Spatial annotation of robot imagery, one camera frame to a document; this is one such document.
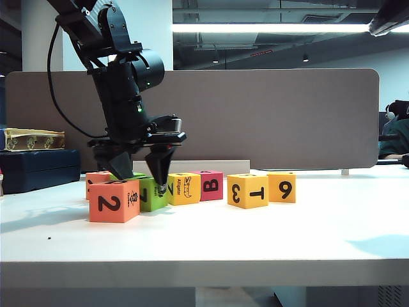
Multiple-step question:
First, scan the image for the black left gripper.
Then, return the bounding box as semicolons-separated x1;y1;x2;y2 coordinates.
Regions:
88;95;188;194

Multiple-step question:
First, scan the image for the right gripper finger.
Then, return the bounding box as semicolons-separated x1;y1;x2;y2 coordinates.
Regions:
367;0;409;29
370;6;409;35

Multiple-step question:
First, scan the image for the green letter block E 7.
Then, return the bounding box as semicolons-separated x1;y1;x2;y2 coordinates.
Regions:
137;177;169;212

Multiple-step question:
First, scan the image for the orange letter block D 2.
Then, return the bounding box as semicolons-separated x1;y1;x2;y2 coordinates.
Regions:
88;179;141;224

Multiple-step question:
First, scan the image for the yellow letter block alligator E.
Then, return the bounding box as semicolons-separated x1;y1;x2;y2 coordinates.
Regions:
166;172;201;207

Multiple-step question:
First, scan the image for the yellow letter block P 3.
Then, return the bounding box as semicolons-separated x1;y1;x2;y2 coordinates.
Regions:
226;173;269;210

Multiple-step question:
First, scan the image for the green letter block D 3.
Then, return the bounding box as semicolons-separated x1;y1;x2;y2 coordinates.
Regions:
110;171;147;182

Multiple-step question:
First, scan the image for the orange letter block Y 3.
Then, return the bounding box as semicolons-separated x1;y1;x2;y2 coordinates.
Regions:
85;171;112;201

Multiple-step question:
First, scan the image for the red letter block B 4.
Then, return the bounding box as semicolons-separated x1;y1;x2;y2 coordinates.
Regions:
190;170;224;202

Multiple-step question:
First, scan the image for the yellow letter block A 9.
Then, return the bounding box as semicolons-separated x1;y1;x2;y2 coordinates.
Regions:
266;171;297;204

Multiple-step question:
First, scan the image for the long beige box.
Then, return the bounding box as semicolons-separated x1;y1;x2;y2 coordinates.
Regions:
132;159;251;177

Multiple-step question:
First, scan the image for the dark blue case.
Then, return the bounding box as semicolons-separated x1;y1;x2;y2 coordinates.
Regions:
0;148;81;195

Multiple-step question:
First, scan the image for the yellow printed box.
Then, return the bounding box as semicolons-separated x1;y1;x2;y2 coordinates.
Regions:
3;127;66;152

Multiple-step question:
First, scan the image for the seated person in dark top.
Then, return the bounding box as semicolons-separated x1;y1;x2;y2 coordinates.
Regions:
378;99;409;161

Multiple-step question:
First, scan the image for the white table leg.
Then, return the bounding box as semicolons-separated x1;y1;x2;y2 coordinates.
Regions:
273;286;307;307

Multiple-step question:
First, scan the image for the grey cabinet with vent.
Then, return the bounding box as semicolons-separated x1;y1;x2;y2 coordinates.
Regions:
305;286;409;307

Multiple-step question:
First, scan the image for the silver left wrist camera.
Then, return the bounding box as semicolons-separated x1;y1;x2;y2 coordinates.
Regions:
150;114;185;135

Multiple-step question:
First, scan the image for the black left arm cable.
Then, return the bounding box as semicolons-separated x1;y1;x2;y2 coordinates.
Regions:
47;22;108;139

